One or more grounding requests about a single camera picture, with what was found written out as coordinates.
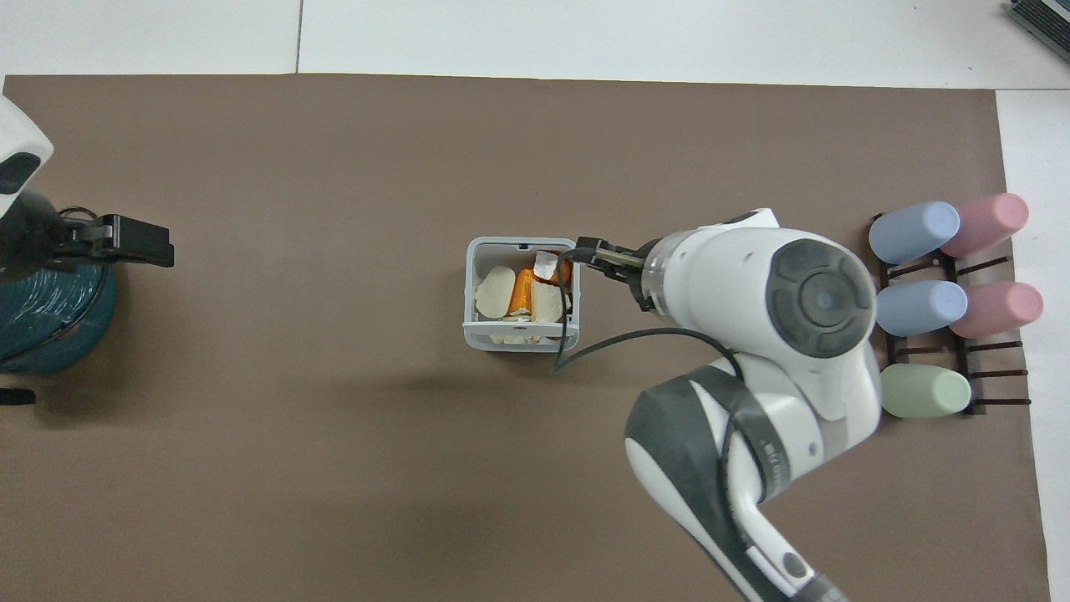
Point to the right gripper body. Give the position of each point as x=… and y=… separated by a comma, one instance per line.
x=637, y=272

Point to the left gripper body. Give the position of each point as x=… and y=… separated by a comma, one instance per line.
x=33, y=238

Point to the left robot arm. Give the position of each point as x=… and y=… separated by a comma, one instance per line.
x=18, y=134

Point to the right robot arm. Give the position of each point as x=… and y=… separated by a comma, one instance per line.
x=752, y=293

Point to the teal round bin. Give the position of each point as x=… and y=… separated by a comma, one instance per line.
x=50, y=313

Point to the cream trash piece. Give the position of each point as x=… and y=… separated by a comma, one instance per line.
x=547, y=303

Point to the white crumpled paper piece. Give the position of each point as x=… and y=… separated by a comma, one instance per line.
x=547, y=266

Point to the cream bread pieces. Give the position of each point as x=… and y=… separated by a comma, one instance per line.
x=496, y=293

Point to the black stand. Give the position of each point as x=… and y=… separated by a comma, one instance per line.
x=15, y=397

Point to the white plastic basket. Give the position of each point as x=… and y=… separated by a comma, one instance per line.
x=470, y=330

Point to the blue plastic cup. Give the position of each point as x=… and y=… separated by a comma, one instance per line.
x=913, y=232
x=919, y=307

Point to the green plastic cup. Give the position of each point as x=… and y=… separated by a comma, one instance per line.
x=924, y=390

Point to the dark brown cup rack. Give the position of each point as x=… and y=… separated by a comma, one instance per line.
x=974, y=372

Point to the pink plastic cup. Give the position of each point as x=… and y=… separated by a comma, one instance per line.
x=1003, y=308
x=991, y=221

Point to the grey ribbed device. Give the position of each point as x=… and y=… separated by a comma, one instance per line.
x=1045, y=21

